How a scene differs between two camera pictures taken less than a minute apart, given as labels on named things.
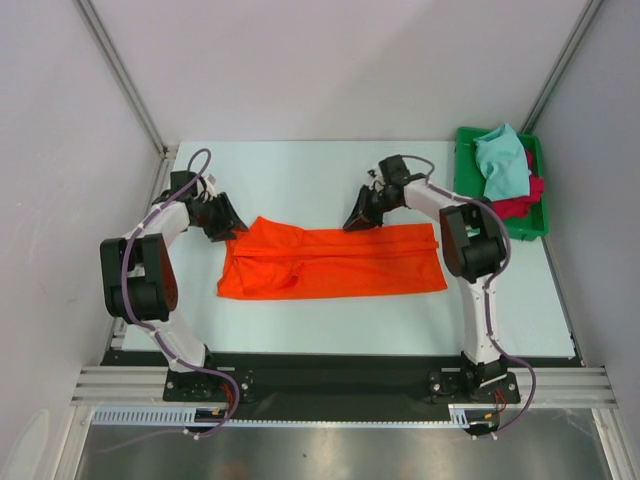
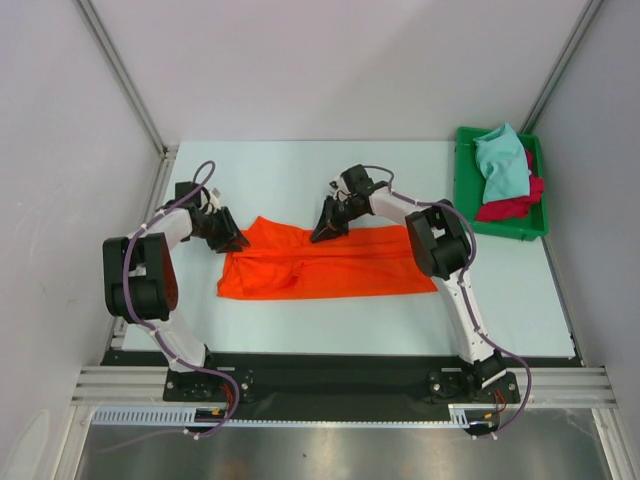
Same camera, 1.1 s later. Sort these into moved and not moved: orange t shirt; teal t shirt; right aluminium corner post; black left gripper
Moved: black left gripper
Not moved: right aluminium corner post; orange t shirt; teal t shirt
